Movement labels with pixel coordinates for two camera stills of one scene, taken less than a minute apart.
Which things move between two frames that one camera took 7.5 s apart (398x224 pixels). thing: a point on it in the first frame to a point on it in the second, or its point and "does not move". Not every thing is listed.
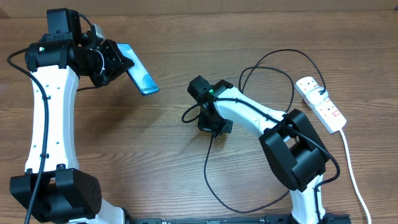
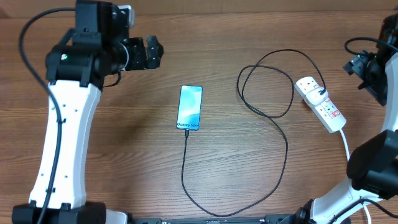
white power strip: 329,116 does not move
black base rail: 268,219 does not move
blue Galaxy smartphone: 138,72 to 189,107
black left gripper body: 112,61 to 137,59
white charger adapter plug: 314,98 does not move
